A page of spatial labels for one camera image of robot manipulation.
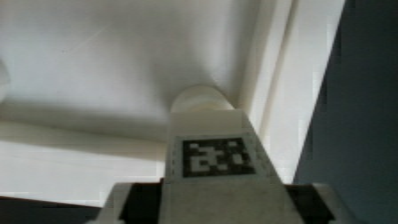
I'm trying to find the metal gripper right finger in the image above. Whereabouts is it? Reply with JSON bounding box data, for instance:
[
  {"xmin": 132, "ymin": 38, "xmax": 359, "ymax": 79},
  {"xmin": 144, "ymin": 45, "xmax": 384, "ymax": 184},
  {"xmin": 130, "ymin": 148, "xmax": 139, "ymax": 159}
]
[{"xmin": 286, "ymin": 183, "xmax": 355, "ymax": 224}]

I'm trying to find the white leg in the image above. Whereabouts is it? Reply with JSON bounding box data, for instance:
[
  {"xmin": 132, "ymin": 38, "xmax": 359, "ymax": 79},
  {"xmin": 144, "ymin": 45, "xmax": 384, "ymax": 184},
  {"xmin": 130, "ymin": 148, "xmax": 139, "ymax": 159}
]
[{"xmin": 158, "ymin": 86, "xmax": 304, "ymax": 224}]

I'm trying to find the white square tabletop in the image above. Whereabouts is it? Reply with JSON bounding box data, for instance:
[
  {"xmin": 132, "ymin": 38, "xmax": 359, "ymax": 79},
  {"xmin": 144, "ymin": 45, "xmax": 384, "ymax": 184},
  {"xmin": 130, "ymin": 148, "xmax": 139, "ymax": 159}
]
[{"xmin": 0, "ymin": 0, "xmax": 348, "ymax": 206}]

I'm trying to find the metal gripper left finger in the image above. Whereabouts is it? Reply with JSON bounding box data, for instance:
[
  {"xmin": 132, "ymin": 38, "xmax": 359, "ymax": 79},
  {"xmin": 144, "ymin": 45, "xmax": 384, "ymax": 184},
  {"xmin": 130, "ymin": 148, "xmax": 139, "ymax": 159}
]
[{"xmin": 96, "ymin": 183, "xmax": 162, "ymax": 224}]

